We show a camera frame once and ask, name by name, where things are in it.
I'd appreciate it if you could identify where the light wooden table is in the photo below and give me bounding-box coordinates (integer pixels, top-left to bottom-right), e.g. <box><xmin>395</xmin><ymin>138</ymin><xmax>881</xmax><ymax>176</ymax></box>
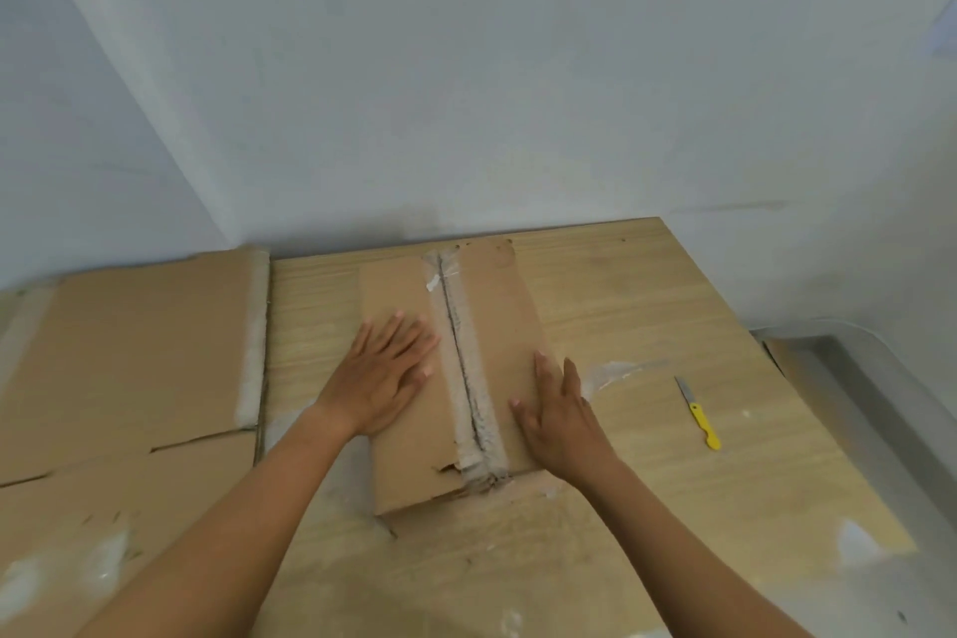
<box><xmin>253</xmin><ymin>216</ymin><xmax>917</xmax><ymax>638</ymax></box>

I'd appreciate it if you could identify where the white cable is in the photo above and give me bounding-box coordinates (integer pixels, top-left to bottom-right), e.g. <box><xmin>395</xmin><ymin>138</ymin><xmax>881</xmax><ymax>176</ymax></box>
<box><xmin>751</xmin><ymin>315</ymin><xmax>957</xmax><ymax>407</ymax></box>

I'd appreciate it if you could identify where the person's left forearm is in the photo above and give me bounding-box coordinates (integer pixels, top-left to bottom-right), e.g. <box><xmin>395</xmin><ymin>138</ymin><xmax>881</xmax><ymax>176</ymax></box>
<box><xmin>78</xmin><ymin>405</ymin><xmax>357</xmax><ymax>638</ymax></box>

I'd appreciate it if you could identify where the yellow utility knife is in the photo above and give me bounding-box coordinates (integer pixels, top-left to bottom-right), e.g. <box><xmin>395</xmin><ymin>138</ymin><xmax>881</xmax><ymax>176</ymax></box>
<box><xmin>674</xmin><ymin>375</ymin><xmax>723</xmax><ymax>452</ymax></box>

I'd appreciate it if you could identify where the person's right forearm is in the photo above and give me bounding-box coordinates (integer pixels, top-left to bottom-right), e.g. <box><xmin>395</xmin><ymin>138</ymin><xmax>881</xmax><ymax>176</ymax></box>
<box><xmin>575</xmin><ymin>454</ymin><xmax>812</xmax><ymax>638</ymax></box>

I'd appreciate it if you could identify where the person's right hand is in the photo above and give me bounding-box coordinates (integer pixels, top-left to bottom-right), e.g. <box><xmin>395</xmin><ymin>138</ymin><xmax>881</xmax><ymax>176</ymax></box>
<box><xmin>509</xmin><ymin>351</ymin><xmax>622</xmax><ymax>485</ymax></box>

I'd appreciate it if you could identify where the person's left hand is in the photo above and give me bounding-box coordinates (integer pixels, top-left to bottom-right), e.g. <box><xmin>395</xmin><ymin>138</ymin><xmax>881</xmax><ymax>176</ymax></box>
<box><xmin>313</xmin><ymin>312</ymin><xmax>443</xmax><ymax>439</ymax></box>

